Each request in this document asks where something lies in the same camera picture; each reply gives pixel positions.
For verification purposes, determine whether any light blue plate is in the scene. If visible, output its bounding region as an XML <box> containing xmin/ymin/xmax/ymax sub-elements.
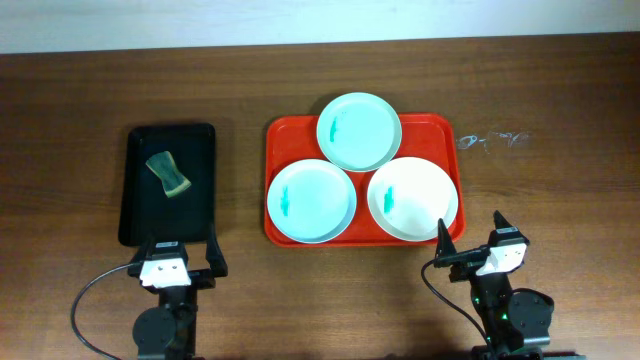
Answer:
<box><xmin>266</xmin><ymin>159</ymin><xmax>357</xmax><ymax>244</ymax></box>

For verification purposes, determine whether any white plate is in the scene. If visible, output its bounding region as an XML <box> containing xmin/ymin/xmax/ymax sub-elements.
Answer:
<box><xmin>366</xmin><ymin>157</ymin><xmax>460</xmax><ymax>242</ymax></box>

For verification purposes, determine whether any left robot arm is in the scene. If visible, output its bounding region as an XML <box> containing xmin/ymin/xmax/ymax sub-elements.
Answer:
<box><xmin>128</xmin><ymin>226</ymin><xmax>228</xmax><ymax>359</ymax></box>

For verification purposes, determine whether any light green plate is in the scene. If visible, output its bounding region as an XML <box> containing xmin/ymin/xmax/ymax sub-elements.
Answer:
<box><xmin>316</xmin><ymin>92</ymin><xmax>402</xmax><ymax>172</ymax></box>

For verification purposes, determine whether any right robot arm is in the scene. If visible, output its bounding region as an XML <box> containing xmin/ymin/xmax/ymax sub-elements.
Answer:
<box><xmin>425</xmin><ymin>211</ymin><xmax>554</xmax><ymax>359</ymax></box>

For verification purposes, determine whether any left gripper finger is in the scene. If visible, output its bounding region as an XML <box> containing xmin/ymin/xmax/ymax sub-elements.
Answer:
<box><xmin>130</xmin><ymin>235</ymin><xmax>156</xmax><ymax>265</ymax></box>
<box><xmin>205</xmin><ymin>223</ymin><xmax>228</xmax><ymax>278</ymax></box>

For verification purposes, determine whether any green yellow sponge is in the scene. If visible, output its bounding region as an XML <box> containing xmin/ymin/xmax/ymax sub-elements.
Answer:
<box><xmin>145</xmin><ymin>151</ymin><xmax>192</xmax><ymax>198</ymax></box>

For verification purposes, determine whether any black plastic tray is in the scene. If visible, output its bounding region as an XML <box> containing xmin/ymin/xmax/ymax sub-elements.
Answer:
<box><xmin>118</xmin><ymin>123</ymin><xmax>216</xmax><ymax>247</ymax></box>

